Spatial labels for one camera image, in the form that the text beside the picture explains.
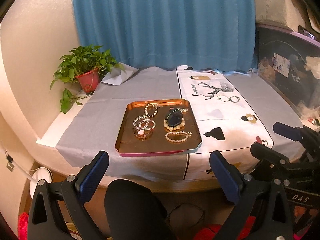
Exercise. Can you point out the white printed table runner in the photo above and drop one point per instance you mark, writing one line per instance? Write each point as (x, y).
(226, 121)

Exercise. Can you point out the green potted plant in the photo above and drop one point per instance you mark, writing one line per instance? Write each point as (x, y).
(83, 59)

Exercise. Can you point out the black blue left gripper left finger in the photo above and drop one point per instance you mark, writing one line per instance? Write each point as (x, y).
(45, 217)

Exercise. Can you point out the orange metal tray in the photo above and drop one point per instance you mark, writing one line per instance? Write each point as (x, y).
(129, 145)

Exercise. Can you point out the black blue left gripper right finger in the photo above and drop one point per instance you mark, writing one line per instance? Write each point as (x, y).
(273, 218)

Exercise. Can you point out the beige fabric storage box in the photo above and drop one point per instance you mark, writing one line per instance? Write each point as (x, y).
(288, 14)

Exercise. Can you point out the black chair back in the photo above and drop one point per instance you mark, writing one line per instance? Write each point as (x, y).
(134, 212)

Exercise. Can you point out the red plant pot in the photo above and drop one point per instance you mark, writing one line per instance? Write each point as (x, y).
(89, 81)

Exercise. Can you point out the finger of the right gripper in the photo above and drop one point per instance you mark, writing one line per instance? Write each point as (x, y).
(292, 133)
(267, 156)

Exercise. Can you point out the grey tablecloth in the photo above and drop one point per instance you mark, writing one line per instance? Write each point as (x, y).
(78, 137)

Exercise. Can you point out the blue curtain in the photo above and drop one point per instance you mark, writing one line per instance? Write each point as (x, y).
(203, 34)

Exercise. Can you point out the white round lamp base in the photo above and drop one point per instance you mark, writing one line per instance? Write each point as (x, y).
(39, 174)

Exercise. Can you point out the dark storage box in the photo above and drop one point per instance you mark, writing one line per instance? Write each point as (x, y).
(289, 62)

